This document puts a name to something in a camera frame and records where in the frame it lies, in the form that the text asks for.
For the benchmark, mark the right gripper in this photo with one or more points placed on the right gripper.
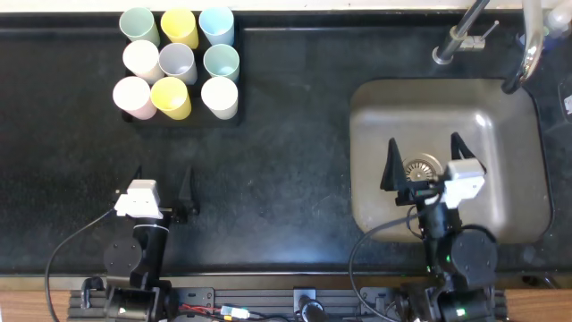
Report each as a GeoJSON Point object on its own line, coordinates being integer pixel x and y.
{"type": "Point", "coordinates": [415, 192]}

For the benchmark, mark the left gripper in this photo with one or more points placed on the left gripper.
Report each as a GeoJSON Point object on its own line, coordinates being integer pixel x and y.
{"type": "Point", "coordinates": [175, 215]}

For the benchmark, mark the yellow cup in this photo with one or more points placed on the yellow cup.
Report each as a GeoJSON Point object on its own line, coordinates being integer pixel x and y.
{"type": "Point", "coordinates": [170, 97]}
{"type": "Point", "coordinates": [179, 27]}

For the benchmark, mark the pink cup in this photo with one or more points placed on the pink cup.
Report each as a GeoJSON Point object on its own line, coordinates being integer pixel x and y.
{"type": "Point", "coordinates": [133, 97]}

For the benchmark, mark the white cup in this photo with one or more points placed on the white cup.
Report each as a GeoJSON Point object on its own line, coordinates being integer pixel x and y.
{"type": "Point", "coordinates": [142, 60]}
{"type": "Point", "coordinates": [219, 97]}

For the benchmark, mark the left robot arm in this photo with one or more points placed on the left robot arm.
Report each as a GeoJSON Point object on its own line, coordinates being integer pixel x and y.
{"type": "Point", "coordinates": [147, 250]}

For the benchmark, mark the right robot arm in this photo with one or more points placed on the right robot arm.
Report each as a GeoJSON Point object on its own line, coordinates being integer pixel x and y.
{"type": "Point", "coordinates": [473, 257]}

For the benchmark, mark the black tray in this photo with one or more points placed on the black tray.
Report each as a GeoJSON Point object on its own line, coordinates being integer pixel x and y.
{"type": "Point", "coordinates": [196, 112]}

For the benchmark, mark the steel sink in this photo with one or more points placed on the steel sink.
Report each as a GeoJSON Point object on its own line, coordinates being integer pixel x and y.
{"type": "Point", "coordinates": [505, 134]}

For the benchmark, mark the grey cup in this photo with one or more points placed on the grey cup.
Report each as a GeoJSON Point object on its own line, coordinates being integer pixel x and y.
{"type": "Point", "coordinates": [178, 62]}

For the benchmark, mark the steel tap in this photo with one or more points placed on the steel tap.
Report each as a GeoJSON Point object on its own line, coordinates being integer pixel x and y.
{"type": "Point", "coordinates": [460, 29]}

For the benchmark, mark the green cup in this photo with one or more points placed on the green cup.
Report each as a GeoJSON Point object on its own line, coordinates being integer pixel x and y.
{"type": "Point", "coordinates": [221, 62]}
{"type": "Point", "coordinates": [139, 26]}

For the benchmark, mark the blue cup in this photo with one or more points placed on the blue cup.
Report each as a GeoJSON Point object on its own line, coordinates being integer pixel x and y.
{"type": "Point", "coordinates": [217, 24]}

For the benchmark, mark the blue soap bottle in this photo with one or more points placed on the blue soap bottle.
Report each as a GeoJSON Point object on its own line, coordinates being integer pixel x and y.
{"type": "Point", "coordinates": [558, 20]}

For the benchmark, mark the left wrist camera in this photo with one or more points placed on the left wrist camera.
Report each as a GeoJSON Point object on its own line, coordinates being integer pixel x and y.
{"type": "Point", "coordinates": [140, 199]}

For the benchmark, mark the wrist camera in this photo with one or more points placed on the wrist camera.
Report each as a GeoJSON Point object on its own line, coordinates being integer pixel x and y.
{"type": "Point", "coordinates": [465, 183]}
{"type": "Point", "coordinates": [140, 199]}

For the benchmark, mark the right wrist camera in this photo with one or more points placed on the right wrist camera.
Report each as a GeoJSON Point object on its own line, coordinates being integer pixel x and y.
{"type": "Point", "coordinates": [465, 183]}

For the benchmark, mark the mounting rail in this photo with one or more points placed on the mounting rail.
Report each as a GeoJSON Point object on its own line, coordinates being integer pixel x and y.
{"type": "Point", "coordinates": [259, 297]}

